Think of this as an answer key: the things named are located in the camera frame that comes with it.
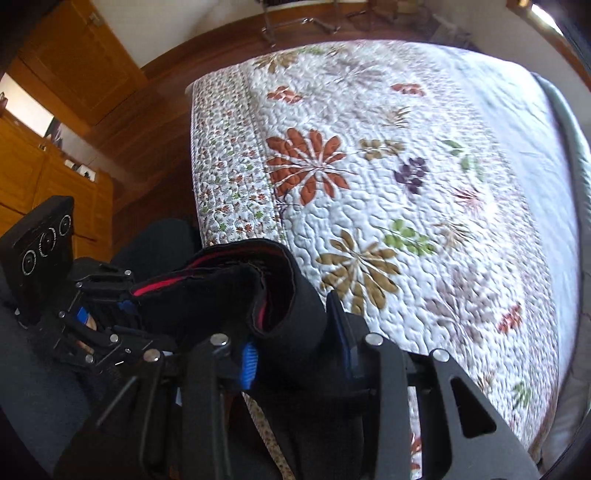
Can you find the black pants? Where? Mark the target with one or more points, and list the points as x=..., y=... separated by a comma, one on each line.
x=286, y=323

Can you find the wooden cabinet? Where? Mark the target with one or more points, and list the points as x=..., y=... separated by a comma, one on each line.
x=27, y=175

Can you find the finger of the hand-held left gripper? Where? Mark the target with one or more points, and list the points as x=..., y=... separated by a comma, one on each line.
x=124, y=346
x=101, y=279

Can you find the person's dark clothing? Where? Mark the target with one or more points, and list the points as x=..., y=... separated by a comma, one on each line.
x=41, y=397

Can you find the metal frame chair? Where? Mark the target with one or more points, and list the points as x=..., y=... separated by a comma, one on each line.
x=300, y=23

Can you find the light blue bed sheet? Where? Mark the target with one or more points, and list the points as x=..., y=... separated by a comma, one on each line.
x=531, y=184

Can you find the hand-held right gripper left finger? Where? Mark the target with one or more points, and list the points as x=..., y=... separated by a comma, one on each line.
x=249, y=364

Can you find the floral quilted bedspread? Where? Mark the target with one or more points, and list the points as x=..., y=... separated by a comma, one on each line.
x=369, y=207

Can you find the wooden framed window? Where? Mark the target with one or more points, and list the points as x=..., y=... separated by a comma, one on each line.
x=540, y=16

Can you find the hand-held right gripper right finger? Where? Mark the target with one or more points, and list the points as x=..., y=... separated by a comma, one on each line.
x=344, y=341

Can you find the wooden door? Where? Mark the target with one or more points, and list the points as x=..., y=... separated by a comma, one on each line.
x=78, y=60

